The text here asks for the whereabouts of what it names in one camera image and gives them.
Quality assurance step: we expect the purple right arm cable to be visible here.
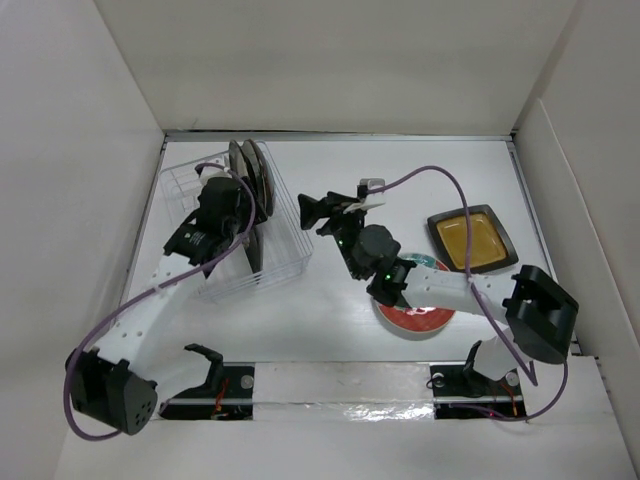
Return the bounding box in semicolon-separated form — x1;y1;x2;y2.
369;165;570;421

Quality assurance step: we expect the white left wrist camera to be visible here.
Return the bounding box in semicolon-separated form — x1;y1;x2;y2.
194;155;231;185

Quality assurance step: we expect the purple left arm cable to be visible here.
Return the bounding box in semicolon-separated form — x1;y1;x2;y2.
63;162;259;441

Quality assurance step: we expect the black square floral plate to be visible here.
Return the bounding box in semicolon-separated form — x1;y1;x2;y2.
243;226;264;274

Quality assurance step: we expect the square yellow plate dark rim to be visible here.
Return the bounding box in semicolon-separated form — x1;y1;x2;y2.
426;204;519;274

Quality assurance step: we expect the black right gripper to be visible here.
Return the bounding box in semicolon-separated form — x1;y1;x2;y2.
297;191;369;281

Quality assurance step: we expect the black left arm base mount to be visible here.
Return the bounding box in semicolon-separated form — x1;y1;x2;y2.
159;363;255;421

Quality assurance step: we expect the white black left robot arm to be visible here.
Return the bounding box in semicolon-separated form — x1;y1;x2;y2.
62;170;259;442

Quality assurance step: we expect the round plate black checkered rim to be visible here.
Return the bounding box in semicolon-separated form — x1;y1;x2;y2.
228;140;249;179

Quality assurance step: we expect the cream round plate tree design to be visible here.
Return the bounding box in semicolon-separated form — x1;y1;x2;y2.
241;139;273;218

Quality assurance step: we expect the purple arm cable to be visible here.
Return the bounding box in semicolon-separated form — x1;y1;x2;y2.
63;162;259;441
369;165;570;421

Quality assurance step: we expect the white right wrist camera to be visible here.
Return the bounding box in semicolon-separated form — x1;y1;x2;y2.
344;178;386;213

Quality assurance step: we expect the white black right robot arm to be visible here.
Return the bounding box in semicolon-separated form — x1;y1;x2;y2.
298;179;578;393

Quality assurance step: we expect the aluminium frame rail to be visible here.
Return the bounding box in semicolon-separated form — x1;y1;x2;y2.
164;129;513;142

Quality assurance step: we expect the clear plastic dish rack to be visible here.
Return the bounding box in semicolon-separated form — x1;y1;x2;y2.
159;141;313;303

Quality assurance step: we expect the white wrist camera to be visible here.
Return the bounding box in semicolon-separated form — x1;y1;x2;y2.
344;178;386;213
194;155;231;185

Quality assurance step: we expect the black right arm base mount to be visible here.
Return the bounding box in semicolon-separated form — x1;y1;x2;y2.
426;363;527;420

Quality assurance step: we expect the red teal round plate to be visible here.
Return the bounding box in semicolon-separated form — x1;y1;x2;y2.
372;251;457;342

